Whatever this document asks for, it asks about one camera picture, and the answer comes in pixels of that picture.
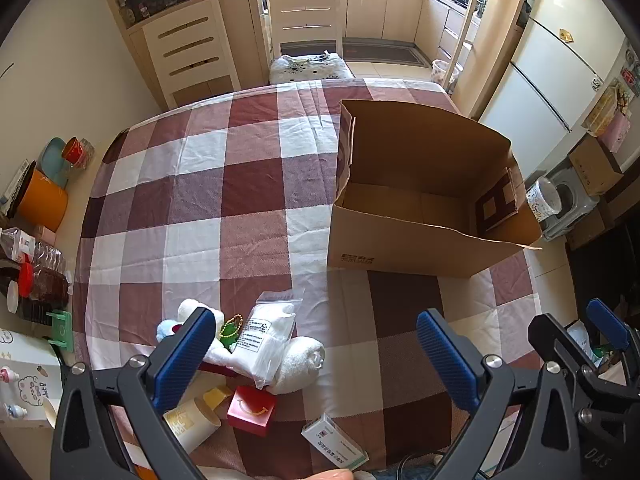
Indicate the rolled white towel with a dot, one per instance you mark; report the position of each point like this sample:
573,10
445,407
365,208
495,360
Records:
300,365

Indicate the pale yellow block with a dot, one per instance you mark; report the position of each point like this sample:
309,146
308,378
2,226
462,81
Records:
216,396

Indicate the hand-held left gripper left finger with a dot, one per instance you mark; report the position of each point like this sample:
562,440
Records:
185,355

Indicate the small closed cardboard box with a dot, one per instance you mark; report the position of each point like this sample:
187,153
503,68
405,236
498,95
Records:
595,165

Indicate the small grey washing machine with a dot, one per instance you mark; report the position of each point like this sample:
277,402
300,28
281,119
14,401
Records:
575,200

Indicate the white printed seat cushion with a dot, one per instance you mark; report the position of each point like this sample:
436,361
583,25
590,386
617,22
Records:
310,67

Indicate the dark bottle with red cap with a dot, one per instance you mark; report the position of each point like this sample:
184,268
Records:
50,285

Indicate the white cartoon tissue box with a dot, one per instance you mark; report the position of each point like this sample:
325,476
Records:
25,385

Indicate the grey kitchen rug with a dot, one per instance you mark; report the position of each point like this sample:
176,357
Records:
385,52

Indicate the cream paper cup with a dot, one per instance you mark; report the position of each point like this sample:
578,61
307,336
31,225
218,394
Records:
192,425

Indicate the white refrigerator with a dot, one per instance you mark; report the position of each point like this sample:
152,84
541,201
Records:
550,60

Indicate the white flat packet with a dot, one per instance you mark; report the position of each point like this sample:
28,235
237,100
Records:
15,180

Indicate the teal plates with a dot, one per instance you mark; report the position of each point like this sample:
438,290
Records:
50,155

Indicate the white patterned trash bin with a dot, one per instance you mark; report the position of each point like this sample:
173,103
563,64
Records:
442,72

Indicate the orange round container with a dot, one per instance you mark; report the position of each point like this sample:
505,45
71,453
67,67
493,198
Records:
45,205

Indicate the person's left hand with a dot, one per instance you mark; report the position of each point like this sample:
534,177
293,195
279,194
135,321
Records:
330,475

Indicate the white cat plush toy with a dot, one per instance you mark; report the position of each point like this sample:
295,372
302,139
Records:
165,331

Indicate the white patterned cup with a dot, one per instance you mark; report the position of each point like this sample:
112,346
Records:
540,200

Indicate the white slatted chair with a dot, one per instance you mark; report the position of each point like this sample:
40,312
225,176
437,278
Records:
305,10

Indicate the red white checkered tablecloth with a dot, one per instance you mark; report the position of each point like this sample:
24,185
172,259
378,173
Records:
200,200

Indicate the clear glass mug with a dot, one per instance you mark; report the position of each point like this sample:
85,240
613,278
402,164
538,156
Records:
87,152

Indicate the red gift box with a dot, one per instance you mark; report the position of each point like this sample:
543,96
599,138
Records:
250,410

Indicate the green plastic stand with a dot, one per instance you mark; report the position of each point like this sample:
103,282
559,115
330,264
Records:
62,332

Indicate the yellow bag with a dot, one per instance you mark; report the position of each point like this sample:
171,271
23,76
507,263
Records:
602,102

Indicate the pink bag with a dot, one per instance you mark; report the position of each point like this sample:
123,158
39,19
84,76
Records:
617,130

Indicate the cream kitchen cabinets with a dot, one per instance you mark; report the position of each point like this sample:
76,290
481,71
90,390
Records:
400,10

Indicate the dark bottle with white cap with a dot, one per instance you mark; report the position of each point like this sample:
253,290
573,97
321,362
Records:
40,310

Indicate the clear plastic water bottle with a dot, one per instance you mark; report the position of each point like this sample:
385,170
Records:
45,255

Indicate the white green medicine box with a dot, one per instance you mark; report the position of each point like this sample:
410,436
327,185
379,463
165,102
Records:
332,440

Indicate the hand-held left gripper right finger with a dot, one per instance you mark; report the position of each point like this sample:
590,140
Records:
450,360

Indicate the clear bag of white cloth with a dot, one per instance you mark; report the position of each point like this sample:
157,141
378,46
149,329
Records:
265,340

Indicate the cream slatted chair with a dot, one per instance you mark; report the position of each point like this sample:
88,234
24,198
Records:
190,55

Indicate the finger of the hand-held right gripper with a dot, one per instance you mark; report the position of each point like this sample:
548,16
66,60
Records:
606,324
555,340

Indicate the cream display cabinet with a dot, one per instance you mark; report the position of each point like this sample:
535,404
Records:
232,15

